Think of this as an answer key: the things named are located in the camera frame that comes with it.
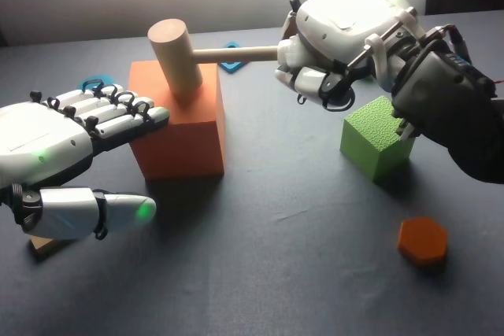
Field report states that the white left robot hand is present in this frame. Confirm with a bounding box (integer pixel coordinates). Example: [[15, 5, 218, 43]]
[[0, 80, 171, 241]]

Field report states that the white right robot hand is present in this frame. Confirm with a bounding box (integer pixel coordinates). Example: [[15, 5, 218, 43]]
[[274, 0, 407, 113]]

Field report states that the large orange foam block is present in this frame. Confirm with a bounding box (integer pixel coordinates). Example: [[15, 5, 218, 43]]
[[128, 59, 226, 182]]

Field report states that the wooden mallet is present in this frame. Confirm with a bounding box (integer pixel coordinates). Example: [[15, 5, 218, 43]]
[[147, 18, 281, 105]]

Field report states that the light blue round piece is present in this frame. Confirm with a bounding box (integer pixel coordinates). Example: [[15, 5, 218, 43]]
[[78, 74, 115, 91]]

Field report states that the small wooden block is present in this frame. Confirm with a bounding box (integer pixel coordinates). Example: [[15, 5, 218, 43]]
[[30, 236, 60, 257]]

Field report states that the blue four-hole square block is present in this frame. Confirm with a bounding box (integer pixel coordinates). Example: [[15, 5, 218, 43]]
[[217, 39, 250, 75]]

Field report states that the orange hexagon block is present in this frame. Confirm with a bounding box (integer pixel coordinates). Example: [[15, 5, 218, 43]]
[[396, 216, 449, 267]]

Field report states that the green textured foam cube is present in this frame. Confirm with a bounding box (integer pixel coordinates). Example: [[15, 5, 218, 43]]
[[339, 95, 415, 184]]

